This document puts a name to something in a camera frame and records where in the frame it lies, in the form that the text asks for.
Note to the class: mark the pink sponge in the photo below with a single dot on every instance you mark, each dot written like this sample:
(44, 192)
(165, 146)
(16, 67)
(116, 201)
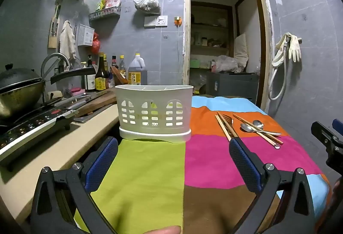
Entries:
(78, 91)

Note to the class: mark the orange wall hook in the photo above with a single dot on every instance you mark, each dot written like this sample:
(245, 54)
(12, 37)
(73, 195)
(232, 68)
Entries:
(178, 22)

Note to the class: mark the colourful patchwork tablecloth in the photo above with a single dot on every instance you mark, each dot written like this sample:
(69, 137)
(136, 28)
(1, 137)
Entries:
(150, 169)

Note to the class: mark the dark bottle white label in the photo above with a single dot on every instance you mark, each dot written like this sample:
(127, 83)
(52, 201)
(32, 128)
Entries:
(90, 81)

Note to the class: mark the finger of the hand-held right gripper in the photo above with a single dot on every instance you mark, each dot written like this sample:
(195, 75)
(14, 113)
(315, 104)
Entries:
(323, 132)
(338, 124)

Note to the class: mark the dark bottle yellow label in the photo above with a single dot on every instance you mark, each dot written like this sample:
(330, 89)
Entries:
(101, 78)

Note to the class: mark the crumpled clear plastic bag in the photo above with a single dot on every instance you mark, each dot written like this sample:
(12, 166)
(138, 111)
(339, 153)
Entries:
(229, 64)

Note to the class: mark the snack packets on rack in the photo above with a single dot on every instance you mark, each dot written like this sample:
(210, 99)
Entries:
(109, 2)

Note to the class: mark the metal fork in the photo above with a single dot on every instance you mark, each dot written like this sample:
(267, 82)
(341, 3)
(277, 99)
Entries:
(227, 119)

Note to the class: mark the white wall box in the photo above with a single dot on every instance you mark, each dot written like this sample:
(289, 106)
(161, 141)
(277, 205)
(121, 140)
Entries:
(86, 35)

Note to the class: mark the grey wall switch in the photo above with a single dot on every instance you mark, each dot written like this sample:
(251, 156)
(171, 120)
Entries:
(150, 21)

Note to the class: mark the black induction cooker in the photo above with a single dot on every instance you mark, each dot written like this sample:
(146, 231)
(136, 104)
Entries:
(34, 126)

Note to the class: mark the grey cabinet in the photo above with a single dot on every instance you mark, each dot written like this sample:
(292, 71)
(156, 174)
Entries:
(230, 86)

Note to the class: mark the red plastic bag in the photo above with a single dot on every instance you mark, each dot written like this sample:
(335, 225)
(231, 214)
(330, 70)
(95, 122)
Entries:
(96, 43)

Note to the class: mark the person's left hand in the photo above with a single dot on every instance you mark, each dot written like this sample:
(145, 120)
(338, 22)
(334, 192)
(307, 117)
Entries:
(163, 230)

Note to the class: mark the white wall socket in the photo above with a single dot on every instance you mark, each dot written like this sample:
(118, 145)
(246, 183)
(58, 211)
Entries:
(161, 21)

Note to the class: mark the wooden storage shelf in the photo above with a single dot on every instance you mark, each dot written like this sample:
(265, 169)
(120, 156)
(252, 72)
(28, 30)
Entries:
(209, 25)

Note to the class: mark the wooden cutting board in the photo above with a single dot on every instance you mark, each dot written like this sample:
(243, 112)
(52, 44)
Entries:
(99, 102)

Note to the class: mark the green box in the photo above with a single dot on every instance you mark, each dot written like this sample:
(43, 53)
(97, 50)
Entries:
(195, 63)

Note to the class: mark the wooden door frame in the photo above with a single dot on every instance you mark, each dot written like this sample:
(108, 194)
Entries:
(186, 35)

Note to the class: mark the white hanging dish towel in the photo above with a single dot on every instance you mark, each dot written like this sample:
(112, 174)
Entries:
(67, 41)

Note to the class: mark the metal spoon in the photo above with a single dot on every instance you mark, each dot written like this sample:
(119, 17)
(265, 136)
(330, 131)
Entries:
(258, 124)
(246, 128)

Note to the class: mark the grey wall shelf rack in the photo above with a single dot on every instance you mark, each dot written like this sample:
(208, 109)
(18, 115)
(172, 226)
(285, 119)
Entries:
(105, 13)

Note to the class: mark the beige pillow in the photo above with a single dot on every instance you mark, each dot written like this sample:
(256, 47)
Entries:
(241, 49)

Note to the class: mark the wooden knife holder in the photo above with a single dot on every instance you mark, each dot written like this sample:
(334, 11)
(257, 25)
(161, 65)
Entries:
(55, 33)

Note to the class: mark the metal kitchen faucet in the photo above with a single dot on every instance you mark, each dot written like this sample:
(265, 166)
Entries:
(55, 57)

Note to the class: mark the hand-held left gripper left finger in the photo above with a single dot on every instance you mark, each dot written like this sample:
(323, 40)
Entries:
(107, 159)

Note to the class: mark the cream rubber glove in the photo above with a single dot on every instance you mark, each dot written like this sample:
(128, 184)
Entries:
(294, 47)
(278, 54)

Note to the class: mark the white plastic utensil basket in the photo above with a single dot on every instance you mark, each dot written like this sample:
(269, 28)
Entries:
(154, 97)

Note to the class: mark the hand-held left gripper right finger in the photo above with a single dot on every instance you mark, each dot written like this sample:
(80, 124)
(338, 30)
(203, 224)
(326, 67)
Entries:
(245, 164)

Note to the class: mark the black wok lid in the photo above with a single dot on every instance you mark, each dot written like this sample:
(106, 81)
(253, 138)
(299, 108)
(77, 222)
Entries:
(16, 76)

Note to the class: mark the large oil jug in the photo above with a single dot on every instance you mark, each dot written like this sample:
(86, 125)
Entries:
(138, 73)

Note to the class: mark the small bottle dark cap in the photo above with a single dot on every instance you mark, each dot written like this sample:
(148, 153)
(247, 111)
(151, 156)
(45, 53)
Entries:
(114, 61)

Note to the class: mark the small bottle yellow cap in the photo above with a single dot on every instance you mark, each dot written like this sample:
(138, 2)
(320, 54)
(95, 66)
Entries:
(122, 65)

